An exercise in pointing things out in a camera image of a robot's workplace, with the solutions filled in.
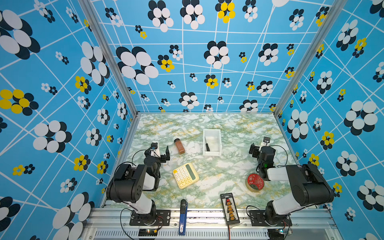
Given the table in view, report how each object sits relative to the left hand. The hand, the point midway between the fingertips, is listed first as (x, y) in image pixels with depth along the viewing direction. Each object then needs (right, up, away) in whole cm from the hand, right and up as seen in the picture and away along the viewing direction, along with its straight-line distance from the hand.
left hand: (160, 146), depth 90 cm
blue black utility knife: (+16, -32, -19) cm, 40 cm away
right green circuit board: (+60, -39, -21) cm, 74 cm away
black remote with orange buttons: (+39, -30, -15) cm, 52 cm away
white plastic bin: (+34, +4, +15) cm, 37 cm away
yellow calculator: (+16, -17, -5) cm, 23 cm away
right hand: (+64, 0, +3) cm, 64 cm away
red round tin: (+54, -19, -9) cm, 58 cm away
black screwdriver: (+30, -2, +9) cm, 31 cm away
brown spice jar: (+11, -1, +6) cm, 13 cm away
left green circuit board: (-2, -40, -18) cm, 44 cm away
